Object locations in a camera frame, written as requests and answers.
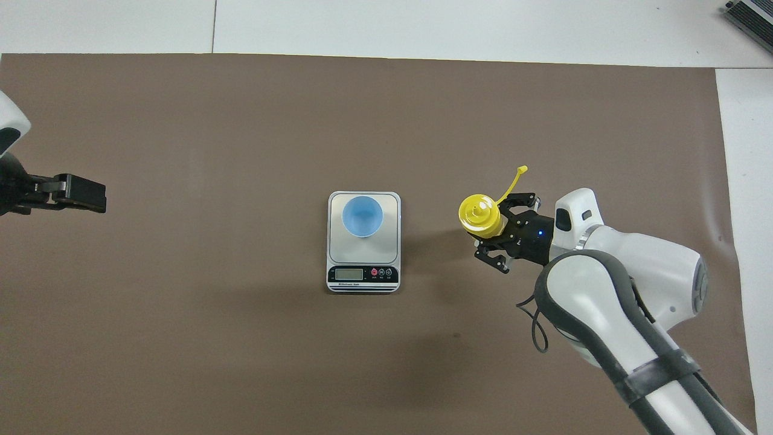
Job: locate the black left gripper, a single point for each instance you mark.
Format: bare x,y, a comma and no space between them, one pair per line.
15,190

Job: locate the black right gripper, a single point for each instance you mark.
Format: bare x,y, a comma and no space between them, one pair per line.
531,238

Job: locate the yellow squeeze bottle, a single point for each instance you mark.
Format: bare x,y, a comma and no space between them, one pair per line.
478,216

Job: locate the light blue plastic cup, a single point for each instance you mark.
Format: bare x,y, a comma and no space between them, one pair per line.
362,216

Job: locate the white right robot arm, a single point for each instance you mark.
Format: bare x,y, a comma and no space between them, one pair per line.
622,290

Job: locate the silver digital kitchen scale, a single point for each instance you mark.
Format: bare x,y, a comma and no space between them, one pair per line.
363,266

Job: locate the brown table mat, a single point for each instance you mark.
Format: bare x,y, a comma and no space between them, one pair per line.
241,362

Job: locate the grey ribbed metal device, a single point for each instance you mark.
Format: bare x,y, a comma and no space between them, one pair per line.
755,21

